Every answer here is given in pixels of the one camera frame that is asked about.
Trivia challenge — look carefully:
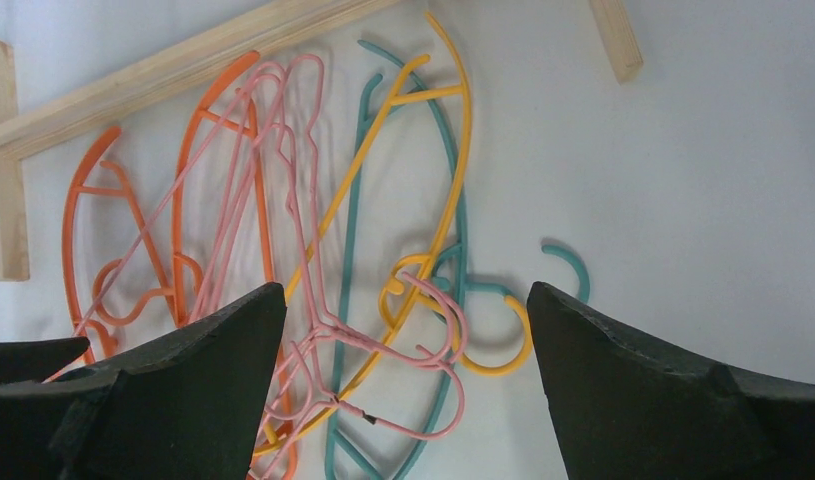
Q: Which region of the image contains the yellow plastic hanger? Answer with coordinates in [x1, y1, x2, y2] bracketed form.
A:
[253, 12, 533, 459]

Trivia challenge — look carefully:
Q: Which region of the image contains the black left arm gripper tip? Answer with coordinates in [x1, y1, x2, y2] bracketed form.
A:
[0, 336, 90, 385]

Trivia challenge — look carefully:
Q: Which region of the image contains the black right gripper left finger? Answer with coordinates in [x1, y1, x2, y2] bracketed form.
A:
[0, 283, 287, 479]

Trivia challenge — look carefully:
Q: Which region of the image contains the orange plastic hanger left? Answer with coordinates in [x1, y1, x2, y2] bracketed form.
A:
[62, 126, 187, 357]

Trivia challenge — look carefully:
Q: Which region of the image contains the wooden clothes rack frame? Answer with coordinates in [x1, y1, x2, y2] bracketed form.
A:
[0, 0, 645, 283]

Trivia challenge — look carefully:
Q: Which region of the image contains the teal plastic hanger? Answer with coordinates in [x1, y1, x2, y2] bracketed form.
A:
[323, 40, 591, 479]

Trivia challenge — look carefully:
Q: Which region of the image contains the pink wire hanger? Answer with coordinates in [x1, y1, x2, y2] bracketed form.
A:
[62, 52, 469, 456]
[188, 54, 470, 480]

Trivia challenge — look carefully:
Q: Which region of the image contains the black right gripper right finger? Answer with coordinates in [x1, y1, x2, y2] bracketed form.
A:
[527, 282, 815, 479]

